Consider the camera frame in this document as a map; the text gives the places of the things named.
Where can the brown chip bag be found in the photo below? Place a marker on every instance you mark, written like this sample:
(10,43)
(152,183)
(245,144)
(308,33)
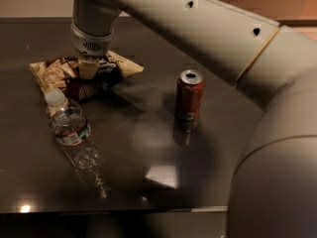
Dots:
(83,84)

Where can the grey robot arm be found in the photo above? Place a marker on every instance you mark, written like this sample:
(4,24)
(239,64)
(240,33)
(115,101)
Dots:
(274,187)

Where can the red soda can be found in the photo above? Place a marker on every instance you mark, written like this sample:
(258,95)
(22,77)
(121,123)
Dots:
(189,92)

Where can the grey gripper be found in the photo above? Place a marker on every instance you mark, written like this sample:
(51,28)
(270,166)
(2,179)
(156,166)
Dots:
(91,45)

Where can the clear plastic water bottle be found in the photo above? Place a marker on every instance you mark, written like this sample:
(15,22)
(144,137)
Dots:
(71,130)

